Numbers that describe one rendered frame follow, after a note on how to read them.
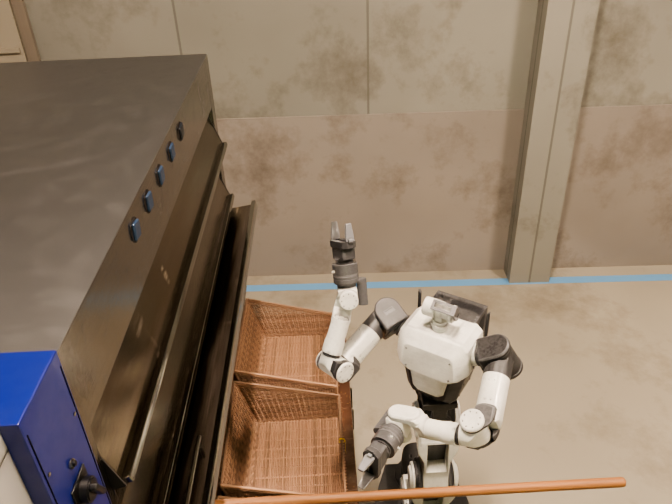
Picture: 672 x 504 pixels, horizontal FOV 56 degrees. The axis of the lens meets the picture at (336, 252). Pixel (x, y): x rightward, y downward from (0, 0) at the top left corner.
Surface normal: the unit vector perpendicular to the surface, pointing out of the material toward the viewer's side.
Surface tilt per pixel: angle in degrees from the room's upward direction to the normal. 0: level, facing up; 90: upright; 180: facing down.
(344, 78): 90
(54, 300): 0
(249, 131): 90
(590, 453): 0
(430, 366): 90
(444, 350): 45
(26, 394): 0
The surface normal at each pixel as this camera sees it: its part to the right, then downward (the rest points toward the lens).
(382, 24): 0.00, 0.54
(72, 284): -0.04, -0.84
